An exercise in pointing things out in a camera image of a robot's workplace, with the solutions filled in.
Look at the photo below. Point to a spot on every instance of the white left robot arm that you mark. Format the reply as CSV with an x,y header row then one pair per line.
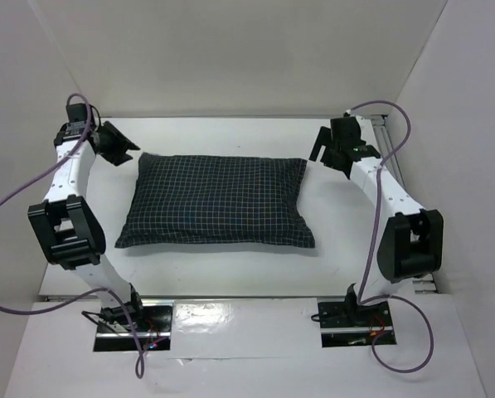
x,y
65,226

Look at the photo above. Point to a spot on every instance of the aluminium frame rail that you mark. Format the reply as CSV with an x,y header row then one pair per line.
x,y
409,238

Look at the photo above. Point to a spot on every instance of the dark checked pillowcase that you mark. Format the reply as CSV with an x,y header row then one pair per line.
x,y
197,199

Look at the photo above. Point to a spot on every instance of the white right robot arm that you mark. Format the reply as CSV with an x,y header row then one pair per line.
x,y
366,174

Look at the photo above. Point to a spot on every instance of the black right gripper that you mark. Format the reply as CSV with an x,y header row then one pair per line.
x,y
330,148

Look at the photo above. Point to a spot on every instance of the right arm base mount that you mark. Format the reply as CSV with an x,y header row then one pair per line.
x,y
344,326

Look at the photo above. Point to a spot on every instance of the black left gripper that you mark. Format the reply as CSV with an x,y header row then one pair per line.
x,y
120,139

